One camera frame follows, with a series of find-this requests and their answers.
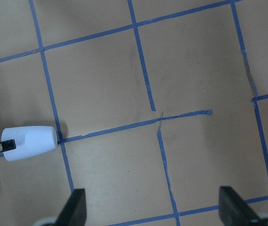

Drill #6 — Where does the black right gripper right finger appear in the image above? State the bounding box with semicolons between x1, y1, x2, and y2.
219;186;268;226

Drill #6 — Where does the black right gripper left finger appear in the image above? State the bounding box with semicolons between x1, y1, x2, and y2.
33;188;87;226

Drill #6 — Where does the light blue cup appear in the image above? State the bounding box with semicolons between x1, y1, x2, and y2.
1;126;57;161

